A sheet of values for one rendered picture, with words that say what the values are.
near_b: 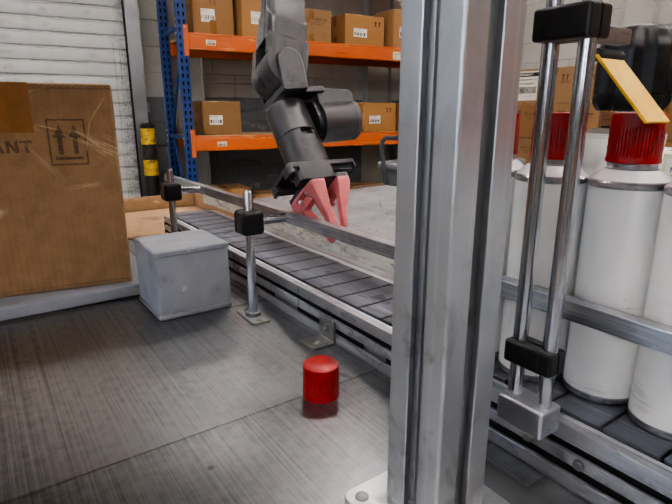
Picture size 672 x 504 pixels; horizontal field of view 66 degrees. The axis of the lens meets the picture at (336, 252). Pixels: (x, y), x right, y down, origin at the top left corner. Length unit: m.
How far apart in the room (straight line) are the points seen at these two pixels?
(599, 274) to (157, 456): 0.35
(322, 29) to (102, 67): 1.73
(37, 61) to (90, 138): 3.78
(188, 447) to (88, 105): 0.47
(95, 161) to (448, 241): 0.57
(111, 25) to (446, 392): 4.42
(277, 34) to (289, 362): 0.42
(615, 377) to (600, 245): 0.10
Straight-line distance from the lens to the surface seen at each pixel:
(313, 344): 0.59
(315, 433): 0.45
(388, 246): 0.50
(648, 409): 0.41
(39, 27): 4.56
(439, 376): 0.30
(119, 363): 0.60
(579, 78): 0.32
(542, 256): 0.41
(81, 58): 4.55
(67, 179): 0.76
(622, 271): 0.40
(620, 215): 0.39
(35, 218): 0.77
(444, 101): 0.27
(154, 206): 1.45
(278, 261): 0.73
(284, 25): 0.74
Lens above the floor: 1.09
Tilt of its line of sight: 15 degrees down
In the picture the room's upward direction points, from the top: straight up
